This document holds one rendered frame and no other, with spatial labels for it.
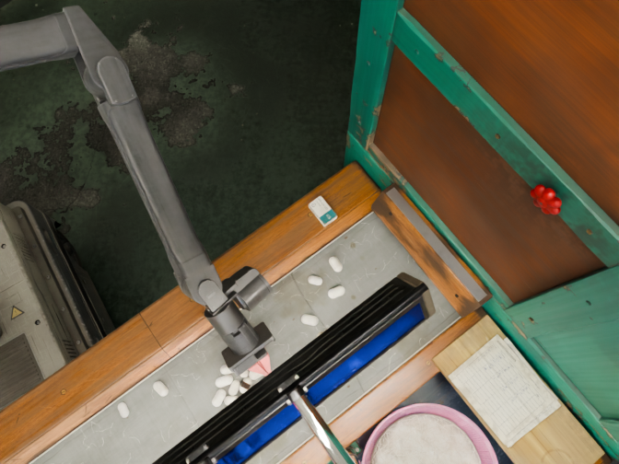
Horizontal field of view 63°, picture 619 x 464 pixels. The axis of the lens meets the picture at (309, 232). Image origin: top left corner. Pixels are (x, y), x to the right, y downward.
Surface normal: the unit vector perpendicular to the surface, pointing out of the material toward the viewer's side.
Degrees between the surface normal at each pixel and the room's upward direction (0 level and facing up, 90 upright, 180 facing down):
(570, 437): 0
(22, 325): 1
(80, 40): 39
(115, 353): 0
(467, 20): 90
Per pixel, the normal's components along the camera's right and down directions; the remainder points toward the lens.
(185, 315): -0.02, -0.29
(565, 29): -0.80, 0.58
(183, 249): 0.41, -0.04
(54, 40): 0.36, 0.22
